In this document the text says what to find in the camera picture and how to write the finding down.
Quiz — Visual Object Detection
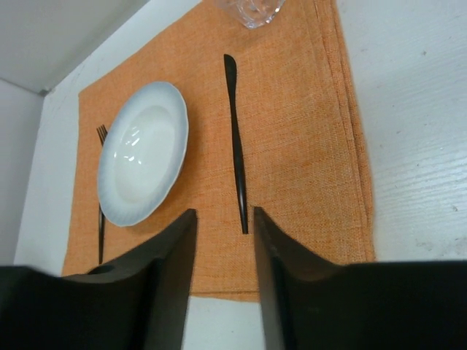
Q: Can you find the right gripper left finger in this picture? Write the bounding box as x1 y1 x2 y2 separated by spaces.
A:
1 209 197 349

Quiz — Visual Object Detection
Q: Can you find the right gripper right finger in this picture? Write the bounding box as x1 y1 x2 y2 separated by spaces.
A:
254 207 466 349

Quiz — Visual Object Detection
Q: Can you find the white ceramic plate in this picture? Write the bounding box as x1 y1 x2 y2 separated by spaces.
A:
97 81 189 227

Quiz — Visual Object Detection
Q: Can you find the orange cloth placemat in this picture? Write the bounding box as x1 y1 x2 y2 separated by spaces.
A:
62 1 374 301

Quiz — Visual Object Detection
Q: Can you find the black fork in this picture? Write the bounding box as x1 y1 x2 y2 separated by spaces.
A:
96 125 107 264

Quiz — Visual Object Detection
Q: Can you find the clear drinking glass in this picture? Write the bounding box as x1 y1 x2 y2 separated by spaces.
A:
214 0 285 29

